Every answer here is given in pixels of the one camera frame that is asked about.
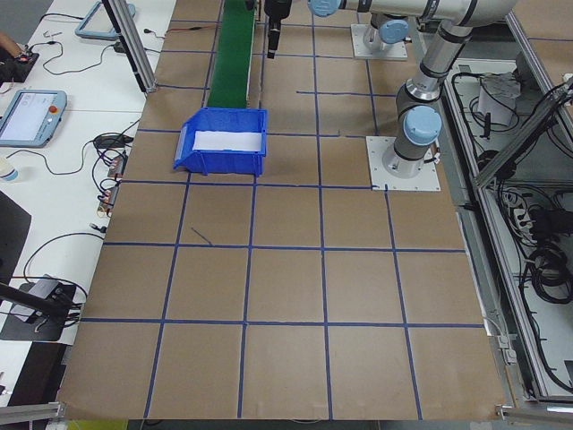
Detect white desk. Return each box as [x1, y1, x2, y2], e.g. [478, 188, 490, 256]
[0, 0, 178, 404]

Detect black power brick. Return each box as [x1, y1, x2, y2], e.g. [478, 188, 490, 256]
[530, 208, 565, 234]

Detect black cable coil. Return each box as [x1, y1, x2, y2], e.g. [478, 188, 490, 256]
[521, 248, 573, 310]

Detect light blue teach pendant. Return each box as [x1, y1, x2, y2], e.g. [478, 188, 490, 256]
[73, 0, 135, 42]
[0, 89, 68, 149]

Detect aluminium extrusion bar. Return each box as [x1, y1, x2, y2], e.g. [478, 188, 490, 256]
[493, 396, 573, 420]
[0, 400, 66, 422]

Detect aluminium upright post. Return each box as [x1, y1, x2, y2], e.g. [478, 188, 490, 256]
[101, 0, 158, 94]

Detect blue plastic storage bin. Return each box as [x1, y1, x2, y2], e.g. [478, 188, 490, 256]
[172, 108, 269, 176]

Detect black control box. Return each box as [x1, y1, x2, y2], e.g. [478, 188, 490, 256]
[0, 52, 40, 84]

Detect small grey device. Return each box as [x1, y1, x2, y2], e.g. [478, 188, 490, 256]
[31, 276, 64, 302]

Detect metal bar frame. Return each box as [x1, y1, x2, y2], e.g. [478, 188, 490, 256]
[420, 0, 573, 409]

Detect black flat panel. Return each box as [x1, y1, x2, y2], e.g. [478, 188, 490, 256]
[0, 190, 33, 288]

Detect white foam pad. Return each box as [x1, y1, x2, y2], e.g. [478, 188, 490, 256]
[191, 129, 264, 153]

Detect small circuit board hub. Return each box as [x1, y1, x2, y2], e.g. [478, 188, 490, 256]
[97, 178, 121, 214]
[107, 154, 129, 180]

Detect white square base plate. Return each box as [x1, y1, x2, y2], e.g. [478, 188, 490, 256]
[350, 22, 408, 60]
[365, 135, 442, 193]

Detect green conveyor belt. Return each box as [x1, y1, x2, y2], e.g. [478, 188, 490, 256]
[205, 0, 260, 111]

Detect white paper cup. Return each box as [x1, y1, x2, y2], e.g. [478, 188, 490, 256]
[0, 156, 21, 184]

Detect white paper bag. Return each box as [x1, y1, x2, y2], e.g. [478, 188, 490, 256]
[476, 73, 523, 126]

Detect white power strip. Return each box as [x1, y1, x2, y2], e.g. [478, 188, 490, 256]
[503, 192, 534, 243]

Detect black stand base plate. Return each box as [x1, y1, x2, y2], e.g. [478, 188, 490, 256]
[0, 279, 78, 344]

